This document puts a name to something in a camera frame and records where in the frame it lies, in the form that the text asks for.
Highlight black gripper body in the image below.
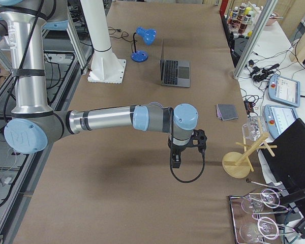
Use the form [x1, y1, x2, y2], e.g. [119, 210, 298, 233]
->
[168, 136, 193, 156]

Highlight grey laptop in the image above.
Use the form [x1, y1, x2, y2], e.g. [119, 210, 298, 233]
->
[160, 40, 191, 88]

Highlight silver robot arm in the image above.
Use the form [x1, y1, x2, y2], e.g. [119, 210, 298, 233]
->
[0, 1, 205, 168]

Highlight wooden mug tree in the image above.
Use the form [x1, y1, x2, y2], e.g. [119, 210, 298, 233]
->
[222, 132, 277, 178]

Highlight folded grey cloth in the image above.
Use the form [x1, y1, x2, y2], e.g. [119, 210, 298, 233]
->
[216, 104, 238, 121]

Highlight clear glass mug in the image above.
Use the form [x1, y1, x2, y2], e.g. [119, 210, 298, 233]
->
[242, 116, 269, 141]

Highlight upper wine glass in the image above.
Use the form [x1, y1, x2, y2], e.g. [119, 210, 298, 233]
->
[241, 188, 280, 214]

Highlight wine glass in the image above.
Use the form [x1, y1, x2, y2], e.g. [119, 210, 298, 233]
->
[239, 217, 279, 243]
[241, 188, 280, 214]

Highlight lower teach pendant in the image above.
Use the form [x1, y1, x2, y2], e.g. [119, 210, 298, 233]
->
[263, 105, 298, 139]

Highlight teach pendant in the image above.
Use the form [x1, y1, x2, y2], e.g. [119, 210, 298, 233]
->
[263, 105, 298, 139]
[268, 75, 301, 108]

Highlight lower wine glass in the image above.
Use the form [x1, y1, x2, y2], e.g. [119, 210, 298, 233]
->
[239, 217, 279, 243]

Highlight blue desk lamp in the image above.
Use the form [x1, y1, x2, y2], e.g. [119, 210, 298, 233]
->
[131, 26, 158, 63]

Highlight black monitor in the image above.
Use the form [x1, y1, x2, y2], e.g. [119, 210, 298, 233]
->
[259, 118, 305, 190]

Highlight upper teach pendant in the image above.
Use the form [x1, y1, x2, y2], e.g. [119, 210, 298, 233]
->
[268, 75, 301, 108]

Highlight black camera cable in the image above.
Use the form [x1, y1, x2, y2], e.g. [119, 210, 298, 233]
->
[169, 149, 206, 183]

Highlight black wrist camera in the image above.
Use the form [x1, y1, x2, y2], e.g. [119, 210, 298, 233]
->
[188, 129, 207, 154]

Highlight black lamp power cord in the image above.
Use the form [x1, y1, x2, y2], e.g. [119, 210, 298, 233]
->
[108, 26, 135, 45]

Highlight bottles in wire rack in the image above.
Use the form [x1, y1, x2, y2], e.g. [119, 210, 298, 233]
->
[226, 1, 261, 37]

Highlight aluminium frame post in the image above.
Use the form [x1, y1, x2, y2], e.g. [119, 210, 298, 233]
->
[233, 0, 278, 80]

